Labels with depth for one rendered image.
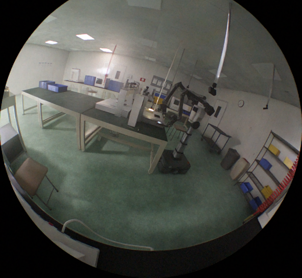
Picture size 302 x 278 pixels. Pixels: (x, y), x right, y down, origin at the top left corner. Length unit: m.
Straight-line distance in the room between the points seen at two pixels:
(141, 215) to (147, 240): 0.36
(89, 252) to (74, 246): 0.06
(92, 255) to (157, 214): 1.23
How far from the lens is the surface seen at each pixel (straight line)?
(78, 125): 1.84
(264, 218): 1.55
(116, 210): 1.47
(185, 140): 1.94
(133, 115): 1.51
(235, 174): 3.56
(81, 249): 0.53
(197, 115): 1.75
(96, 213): 1.45
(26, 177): 1.33
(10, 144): 2.01
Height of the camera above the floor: 1.40
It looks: 22 degrees down
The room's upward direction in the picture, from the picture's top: 20 degrees clockwise
